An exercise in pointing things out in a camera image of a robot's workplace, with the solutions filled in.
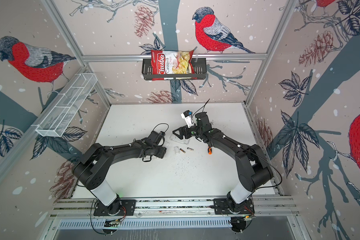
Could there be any white remote control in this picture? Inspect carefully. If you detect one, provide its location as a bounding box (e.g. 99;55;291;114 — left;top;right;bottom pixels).
170;134;184;144

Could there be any orange black screwdriver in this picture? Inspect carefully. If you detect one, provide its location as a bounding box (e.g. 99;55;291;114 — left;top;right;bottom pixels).
208;146;213;155

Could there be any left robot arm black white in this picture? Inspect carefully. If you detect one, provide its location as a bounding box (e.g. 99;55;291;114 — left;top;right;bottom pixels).
72;130;167;217

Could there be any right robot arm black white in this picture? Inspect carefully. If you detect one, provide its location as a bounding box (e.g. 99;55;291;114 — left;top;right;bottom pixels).
173;112;274;214

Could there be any red cassava chips bag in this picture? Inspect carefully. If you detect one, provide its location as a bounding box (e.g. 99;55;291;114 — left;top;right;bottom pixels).
151;50;195;75

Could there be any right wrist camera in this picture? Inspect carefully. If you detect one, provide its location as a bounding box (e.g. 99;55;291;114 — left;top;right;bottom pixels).
181;110;193;128

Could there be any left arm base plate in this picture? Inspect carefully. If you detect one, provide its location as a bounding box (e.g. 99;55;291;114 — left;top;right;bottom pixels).
94;200;137;217

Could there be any black wall basket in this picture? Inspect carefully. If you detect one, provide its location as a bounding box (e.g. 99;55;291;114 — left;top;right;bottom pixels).
142;59;207;81

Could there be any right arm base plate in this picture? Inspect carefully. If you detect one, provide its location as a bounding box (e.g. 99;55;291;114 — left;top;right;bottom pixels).
210;199;255;216

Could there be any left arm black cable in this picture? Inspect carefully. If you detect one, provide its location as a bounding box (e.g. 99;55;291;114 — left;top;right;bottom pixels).
87;197;127;236

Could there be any white wire mesh shelf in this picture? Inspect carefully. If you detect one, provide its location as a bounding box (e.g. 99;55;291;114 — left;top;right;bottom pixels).
36;73;98;137

